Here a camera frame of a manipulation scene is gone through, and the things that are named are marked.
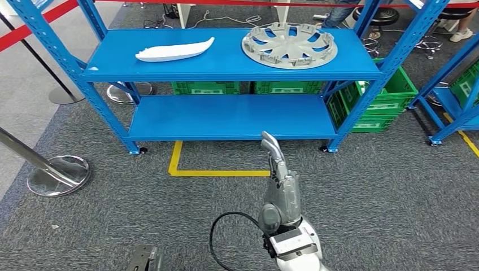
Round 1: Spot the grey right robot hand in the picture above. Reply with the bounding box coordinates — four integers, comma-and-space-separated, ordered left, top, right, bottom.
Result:
257, 130, 303, 235

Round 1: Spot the grey plastic wheel cover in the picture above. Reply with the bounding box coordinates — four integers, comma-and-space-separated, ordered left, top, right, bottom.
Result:
241, 22, 338, 71

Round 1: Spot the blue metal shelf rack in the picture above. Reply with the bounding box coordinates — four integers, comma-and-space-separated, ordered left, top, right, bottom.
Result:
5, 0, 450, 155
408, 33, 479, 147

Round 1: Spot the white curved plastic trim part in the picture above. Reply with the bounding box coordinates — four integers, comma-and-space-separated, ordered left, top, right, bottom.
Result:
135, 36, 216, 63

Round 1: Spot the green plastic crate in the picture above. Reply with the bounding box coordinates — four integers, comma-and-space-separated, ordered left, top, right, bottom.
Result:
448, 62, 479, 108
171, 81, 241, 96
338, 58, 419, 117
327, 91, 400, 134
254, 81, 325, 95

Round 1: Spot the chrome stanchion with black head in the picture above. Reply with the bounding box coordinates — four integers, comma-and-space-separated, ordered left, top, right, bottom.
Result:
106, 82, 154, 106

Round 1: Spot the chrome stanchion base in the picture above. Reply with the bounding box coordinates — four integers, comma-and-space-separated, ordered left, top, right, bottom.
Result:
426, 81, 451, 108

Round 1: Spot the person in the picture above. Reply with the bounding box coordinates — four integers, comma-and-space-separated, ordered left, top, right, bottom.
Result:
321, 0, 362, 29
448, 16, 479, 43

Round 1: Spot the red barrier belt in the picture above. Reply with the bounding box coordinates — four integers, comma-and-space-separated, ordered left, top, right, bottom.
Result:
0, 0, 78, 53
95, 0, 479, 9

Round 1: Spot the black round stool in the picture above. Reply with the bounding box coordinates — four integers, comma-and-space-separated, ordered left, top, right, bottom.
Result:
353, 6, 400, 58
414, 10, 473, 60

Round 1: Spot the white desk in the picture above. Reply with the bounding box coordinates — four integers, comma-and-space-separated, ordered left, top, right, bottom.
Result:
176, 3, 291, 29

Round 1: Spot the chrome stanchion with round base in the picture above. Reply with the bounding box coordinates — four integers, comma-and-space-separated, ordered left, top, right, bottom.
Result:
0, 127, 92, 198

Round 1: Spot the black pole stanchion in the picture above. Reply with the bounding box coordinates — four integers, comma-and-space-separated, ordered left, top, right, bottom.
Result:
0, 11, 86, 106

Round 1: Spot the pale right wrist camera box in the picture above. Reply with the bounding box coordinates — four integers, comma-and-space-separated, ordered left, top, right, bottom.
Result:
268, 228, 319, 262

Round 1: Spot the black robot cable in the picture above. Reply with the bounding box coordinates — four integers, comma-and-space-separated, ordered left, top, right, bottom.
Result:
209, 211, 271, 271

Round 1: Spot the white floor cable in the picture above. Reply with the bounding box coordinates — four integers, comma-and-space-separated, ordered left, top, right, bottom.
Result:
187, 10, 263, 30

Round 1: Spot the black power adapter cable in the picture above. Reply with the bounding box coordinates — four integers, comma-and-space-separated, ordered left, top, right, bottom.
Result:
143, 3, 179, 30

